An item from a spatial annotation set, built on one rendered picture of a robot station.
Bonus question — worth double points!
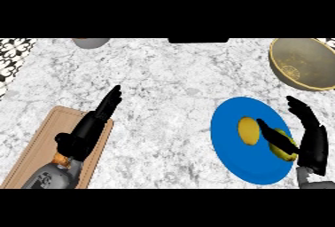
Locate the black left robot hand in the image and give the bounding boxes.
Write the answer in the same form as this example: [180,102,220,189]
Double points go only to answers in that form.
[53,84,124,162]

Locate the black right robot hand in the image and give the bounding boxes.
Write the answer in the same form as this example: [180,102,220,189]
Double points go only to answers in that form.
[255,95,329,177]

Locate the yellow-green lemon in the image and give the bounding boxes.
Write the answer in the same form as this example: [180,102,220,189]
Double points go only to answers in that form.
[267,127,301,163]

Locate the yellow lemon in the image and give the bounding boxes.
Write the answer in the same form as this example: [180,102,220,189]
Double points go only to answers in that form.
[236,116,261,146]

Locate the blue plate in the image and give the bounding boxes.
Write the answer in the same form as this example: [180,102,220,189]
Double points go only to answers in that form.
[210,96,295,186]

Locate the tan bowl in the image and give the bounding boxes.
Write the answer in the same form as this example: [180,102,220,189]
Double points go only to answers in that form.
[269,38,335,92]

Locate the grey bowl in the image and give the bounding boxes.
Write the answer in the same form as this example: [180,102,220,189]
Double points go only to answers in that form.
[71,38,111,50]

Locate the pale wooden cutting board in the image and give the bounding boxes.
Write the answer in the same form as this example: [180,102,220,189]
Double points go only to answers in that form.
[0,106,117,190]

